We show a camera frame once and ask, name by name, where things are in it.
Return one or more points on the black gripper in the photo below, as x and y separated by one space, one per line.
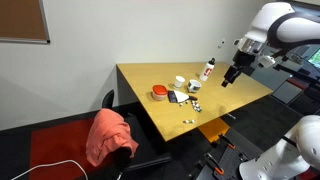
240 61

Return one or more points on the black office chair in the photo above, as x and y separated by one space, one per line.
146 146

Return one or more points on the salmon orange cloth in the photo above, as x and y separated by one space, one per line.
108 136

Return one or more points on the white paper cup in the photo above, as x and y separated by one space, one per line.
179 81

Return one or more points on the window with view outside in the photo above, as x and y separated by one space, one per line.
315 58

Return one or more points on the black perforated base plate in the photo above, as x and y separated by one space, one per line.
230 160

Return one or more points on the orange and black clamp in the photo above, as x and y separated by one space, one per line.
228 141
214 164

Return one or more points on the white and green mug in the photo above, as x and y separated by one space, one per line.
194 86

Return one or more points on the cork board with metal frame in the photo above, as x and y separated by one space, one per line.
21 18

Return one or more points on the white bottle with red logo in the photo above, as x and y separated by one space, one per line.
206 71

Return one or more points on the clear plastic food container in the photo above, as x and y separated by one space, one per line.
159 96

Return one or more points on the red plastic container lid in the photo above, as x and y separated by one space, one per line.
159 89

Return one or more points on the orange wooden panel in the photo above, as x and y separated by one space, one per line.
213 130

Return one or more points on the grey box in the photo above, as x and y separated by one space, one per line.
286 91

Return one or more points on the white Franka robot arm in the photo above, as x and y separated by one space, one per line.
286 26

